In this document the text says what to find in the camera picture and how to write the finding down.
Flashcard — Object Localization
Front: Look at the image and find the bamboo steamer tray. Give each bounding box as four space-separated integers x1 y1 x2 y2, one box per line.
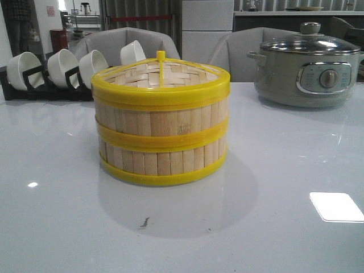
93 98 230 151
99 135 228 187

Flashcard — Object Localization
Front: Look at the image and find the woven bamboo steamer lid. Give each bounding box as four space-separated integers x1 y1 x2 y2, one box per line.
91 51 230 111

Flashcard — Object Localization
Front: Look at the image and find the white bowl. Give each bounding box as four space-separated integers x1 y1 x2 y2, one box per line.
79 49 109 89
47 49 78 89
120 40 146 65
6 52 41 91

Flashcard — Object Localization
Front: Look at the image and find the grey chair right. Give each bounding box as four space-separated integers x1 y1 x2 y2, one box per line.
208 27 295 82

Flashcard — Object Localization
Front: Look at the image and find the grey chair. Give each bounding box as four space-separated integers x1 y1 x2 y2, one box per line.
208 27 295 82
71 27 180 66

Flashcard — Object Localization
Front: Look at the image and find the grey chair left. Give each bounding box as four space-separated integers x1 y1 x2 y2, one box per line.
71 27 180 66

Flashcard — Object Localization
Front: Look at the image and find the green electric cooking pot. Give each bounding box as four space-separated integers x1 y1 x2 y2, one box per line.
247 49 363 108

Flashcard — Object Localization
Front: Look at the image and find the black bowl rack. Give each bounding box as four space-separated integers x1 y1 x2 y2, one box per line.
1 64 93 101

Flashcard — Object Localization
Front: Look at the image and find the red cylinder bin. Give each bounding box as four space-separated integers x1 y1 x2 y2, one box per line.
49 29 68 53

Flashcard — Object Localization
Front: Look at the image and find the glass pot lid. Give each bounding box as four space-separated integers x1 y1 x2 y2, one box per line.
260 22 361 55

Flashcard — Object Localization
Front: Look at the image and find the white bowl far left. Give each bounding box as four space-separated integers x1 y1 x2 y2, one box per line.
6 52 41 91

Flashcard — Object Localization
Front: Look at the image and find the person in background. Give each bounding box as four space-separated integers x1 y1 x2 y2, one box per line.
4 0 31 56

